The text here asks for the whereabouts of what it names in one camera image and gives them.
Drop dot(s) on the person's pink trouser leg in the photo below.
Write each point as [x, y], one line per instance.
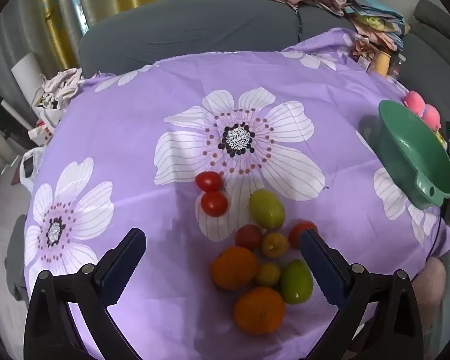
[431, 288]

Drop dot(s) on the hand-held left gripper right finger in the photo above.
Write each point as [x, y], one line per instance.
[322, 266]

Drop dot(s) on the white clothes pile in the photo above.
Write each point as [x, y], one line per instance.
[62, 82]

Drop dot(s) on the clear jar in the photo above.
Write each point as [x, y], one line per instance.
[397, 67]

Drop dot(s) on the yellow packet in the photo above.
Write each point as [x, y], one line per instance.
[440, 137]

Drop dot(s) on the red and white box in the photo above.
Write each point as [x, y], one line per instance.
[41, 133]

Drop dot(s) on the green plastic bowl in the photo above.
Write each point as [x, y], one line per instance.
[416, 150]

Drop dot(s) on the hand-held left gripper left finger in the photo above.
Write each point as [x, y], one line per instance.
[122, 266]

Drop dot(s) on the orange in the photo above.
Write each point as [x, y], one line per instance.
[259, 310]
[234, 267]

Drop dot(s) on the white cylinder appliance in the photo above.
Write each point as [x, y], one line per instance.
[24, 75]

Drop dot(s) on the red cherry tomato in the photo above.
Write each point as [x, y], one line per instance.
[294, 234]
[209, 181]
[248, 237]
[214, 203]

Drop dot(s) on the stack of folded cloths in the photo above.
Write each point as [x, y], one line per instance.
[375, 18]

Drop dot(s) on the white plastic bag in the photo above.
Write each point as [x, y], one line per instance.
[37, 157]
[50, 114]

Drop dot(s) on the small yellow plum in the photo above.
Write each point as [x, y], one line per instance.
[267, 273]
[275, 244]

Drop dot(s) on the clear snack box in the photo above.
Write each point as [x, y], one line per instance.
[362, 50]

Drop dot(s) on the pink plush toy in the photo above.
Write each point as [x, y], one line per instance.
[414, 101]

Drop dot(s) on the yellow bottle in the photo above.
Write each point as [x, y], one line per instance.
[381, 63]

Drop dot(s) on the green jujube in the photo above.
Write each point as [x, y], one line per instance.
[294, 283]
[266, 209]

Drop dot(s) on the purple floral cloth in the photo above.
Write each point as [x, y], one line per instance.
[135, 120]

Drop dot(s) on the grey sofa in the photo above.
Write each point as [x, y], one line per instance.
[210, 26]

